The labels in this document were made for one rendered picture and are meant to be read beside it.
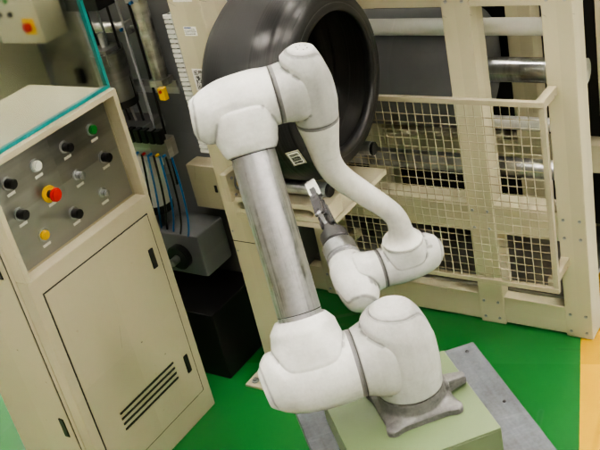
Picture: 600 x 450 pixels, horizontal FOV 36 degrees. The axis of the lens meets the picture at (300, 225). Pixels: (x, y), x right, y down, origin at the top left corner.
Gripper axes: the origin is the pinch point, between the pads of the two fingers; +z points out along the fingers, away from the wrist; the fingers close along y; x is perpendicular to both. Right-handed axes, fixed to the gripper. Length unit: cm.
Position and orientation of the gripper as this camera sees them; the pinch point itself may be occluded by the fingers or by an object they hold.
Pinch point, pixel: (313, 190)
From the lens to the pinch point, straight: 259.1
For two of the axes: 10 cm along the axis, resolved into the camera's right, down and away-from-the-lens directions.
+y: 4.3, 4.9, 7.6
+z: -3.0, -7.1, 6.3
